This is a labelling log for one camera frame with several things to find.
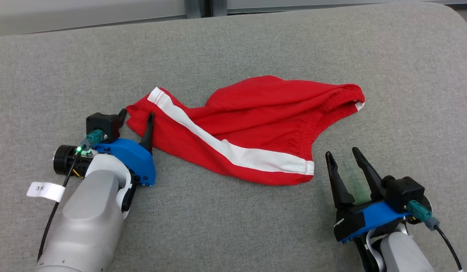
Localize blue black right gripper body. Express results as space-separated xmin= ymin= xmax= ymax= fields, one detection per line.
xmin=333 ymin=201 xmax=409 ymax=243

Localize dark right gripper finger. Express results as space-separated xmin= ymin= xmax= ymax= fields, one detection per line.
xmin=352 ymin=147 xmax=383 ymax=201
xmin=325 ymin=151 xmax=355 ymax=209

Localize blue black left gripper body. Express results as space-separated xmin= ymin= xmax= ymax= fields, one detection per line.
xmin=93 ymin=138 xmax=157 ymax=187

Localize red shorts with white stripe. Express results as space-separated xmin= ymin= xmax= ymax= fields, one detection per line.
xmin=126 ymin=75 xmax=366 ymax=186

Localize black round right gripper motor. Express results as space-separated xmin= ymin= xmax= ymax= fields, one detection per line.
xmin=407 ymin=195 xmax=433 ymax=225

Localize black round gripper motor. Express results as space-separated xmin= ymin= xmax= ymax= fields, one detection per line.
xmin=53 ymin=145 xmax=78 ymax=176
xmin=407 ymin=195 xmax=433 ymax=225

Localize black round left gripper motor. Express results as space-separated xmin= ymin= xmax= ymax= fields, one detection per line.
xmin=53 ymin=145 xmax=78 ymax=176

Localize white flat ribbon cable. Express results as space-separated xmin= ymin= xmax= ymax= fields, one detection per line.
xmin=365 ymin=228 xmax=385 ymax=272
xmin=118 ymin=166 xmax=133 ymax=219

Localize black cable with teal plug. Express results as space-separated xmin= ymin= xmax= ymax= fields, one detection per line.
xmin=37 ymin=129 xmax=105 ymax=263
xmin=407 ymin=200 xmax=464 ymax=272

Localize white paper cable label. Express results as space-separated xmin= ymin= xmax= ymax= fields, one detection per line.
xmin=26 ymin=182 xmax=66 ymax=202

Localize grey partition post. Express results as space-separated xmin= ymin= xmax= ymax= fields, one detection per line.
xmin=185 ymin=0 xmax=228 ymax=19

